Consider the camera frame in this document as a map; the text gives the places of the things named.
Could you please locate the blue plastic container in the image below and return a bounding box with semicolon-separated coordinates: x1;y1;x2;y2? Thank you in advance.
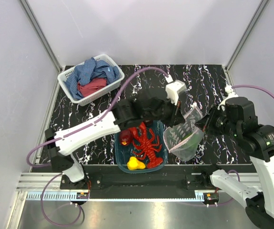
115;121;168;174

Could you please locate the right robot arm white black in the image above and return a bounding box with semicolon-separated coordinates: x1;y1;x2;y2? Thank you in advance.
195;97;274;229

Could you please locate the yellow fake fruit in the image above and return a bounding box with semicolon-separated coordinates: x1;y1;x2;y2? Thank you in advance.
127;156;146;170

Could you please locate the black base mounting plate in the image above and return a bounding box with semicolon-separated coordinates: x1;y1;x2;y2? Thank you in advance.
60;173;213;190

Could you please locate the red fake lobster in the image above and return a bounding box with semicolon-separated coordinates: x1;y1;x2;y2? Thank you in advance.
129;122;163;169

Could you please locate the green fake vegetable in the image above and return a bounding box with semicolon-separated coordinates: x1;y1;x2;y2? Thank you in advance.
184;134;203;148

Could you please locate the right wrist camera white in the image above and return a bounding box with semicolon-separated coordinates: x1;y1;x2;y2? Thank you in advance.
217;85;238;111

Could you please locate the aluminium frame rail front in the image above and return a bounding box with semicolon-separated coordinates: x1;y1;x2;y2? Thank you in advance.
16;173;67;191

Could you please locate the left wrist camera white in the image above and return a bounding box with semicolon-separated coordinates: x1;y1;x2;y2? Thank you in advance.
165;80;187;105

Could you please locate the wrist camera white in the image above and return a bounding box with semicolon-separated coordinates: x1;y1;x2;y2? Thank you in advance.
217;85;238;111
165;80;187;105

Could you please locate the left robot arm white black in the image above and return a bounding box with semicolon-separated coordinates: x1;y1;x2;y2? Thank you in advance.
45;88;185;189

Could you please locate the blue patterned cloth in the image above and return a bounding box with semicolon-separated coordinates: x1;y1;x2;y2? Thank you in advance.
64;57;120;100

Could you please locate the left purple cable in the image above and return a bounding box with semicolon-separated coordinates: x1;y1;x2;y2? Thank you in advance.
26;67;173;226

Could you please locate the red cloth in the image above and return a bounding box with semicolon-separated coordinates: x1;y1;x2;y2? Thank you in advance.
77;78;107;98

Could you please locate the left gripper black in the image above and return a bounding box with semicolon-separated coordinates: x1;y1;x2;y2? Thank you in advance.
143;96;186;128

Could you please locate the red fake apple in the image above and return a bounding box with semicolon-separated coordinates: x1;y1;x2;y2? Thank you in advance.
119;129;133;146

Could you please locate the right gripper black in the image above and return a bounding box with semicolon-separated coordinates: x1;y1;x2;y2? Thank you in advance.
194;103;240;138

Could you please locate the clear zip top bag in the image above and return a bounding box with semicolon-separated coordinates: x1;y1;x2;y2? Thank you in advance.
163;102;204;162

